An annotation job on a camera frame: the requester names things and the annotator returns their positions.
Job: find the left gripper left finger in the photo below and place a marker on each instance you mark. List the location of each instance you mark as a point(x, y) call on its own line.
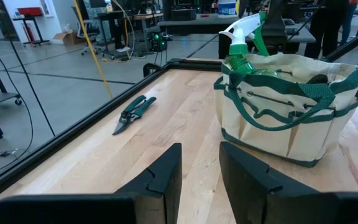
point(154, 193)

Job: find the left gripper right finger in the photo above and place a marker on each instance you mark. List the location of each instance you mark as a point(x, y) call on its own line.
point(259, 199)

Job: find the green plastic spray bottle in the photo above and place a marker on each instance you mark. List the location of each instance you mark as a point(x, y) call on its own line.
point(239, 59)

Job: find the cream canvas gardening bag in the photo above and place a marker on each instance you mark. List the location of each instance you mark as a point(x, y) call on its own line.
point(259, 133)

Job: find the computer tower green light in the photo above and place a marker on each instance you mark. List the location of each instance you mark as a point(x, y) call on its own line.
point(158, 42)

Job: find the office chair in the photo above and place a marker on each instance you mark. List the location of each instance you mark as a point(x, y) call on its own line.
point(87, 29)

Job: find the cardboard box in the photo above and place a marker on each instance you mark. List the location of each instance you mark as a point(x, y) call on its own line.
point(65, 38)

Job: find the person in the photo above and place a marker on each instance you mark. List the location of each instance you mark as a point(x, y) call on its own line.
point(328, 28)

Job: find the red case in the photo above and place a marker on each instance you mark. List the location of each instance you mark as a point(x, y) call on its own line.
point(30, 11)

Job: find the black aluminium table frame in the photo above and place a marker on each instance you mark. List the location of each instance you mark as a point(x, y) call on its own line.
point(73, 137)

